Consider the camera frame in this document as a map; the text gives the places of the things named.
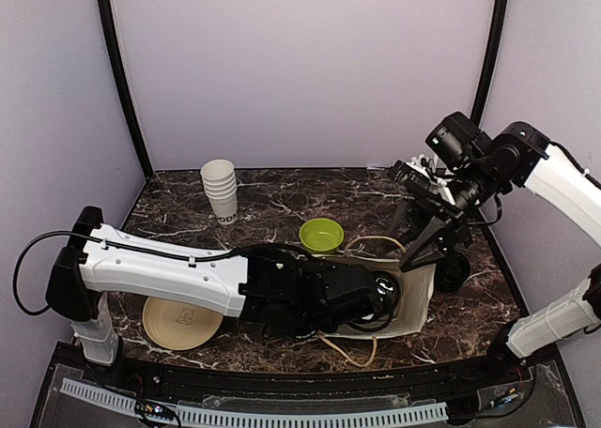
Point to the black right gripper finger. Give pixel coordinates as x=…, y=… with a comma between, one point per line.
x=399, y=216
x=430, y=246

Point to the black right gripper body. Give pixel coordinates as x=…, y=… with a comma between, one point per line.
x=455, y=217

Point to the cream paper bag with handles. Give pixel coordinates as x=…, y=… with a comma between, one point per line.
x=409, y=311

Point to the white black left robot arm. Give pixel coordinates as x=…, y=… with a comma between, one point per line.
x=281, y=287

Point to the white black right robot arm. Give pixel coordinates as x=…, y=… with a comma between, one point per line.
x=547, y=253

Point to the stack of black cup lids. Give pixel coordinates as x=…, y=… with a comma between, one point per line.
x=451, y=273

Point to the bundle of wrapped white straws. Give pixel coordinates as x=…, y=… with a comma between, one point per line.
x=431, y=160

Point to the lime green bowl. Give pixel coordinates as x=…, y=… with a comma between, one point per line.
x=321, y=235

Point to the stack of white paper cups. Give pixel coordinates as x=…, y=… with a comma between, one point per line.
x=220, y=187

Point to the beige round plate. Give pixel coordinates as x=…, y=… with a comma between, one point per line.
x=178, y=326

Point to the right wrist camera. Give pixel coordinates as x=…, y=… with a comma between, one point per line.
x=423, y=181

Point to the white slotted cable duct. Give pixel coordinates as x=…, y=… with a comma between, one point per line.
x=221, y=411

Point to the black front table rail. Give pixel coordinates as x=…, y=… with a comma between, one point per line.
x=447, y=381

